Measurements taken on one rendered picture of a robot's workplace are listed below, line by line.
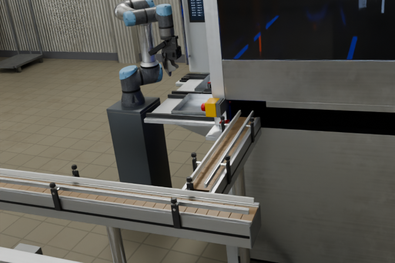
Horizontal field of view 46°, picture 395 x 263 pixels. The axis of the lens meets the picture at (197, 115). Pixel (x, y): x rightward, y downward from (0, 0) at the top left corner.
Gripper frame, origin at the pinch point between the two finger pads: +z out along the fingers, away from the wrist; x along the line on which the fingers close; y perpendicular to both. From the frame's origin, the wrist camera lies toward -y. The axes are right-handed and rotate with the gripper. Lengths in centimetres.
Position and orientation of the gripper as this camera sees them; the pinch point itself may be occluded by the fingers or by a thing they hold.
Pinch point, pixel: (168, 73)
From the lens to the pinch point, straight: 244.1
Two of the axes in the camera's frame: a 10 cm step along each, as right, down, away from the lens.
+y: 9.3, 0.5, -3.6
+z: 1.0, 9.2, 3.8
